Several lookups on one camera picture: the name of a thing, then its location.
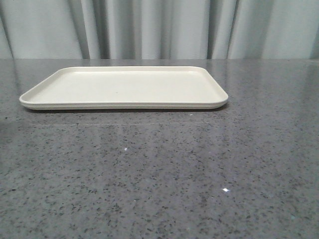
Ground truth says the cream rectangular plastic tray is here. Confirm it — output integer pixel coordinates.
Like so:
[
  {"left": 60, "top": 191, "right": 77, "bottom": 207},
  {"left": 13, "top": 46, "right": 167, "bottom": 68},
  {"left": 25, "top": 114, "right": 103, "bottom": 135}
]
[{"left": 19, "top": 66, "right": 228, "bottom": 110}]

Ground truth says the pale grey-green curtain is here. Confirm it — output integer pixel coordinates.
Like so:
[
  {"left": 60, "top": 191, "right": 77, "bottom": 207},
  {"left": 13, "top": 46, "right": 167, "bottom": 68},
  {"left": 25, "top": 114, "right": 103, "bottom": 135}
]
[{"left": 0, "top": 0, "right": 319, "bottom": 59}]

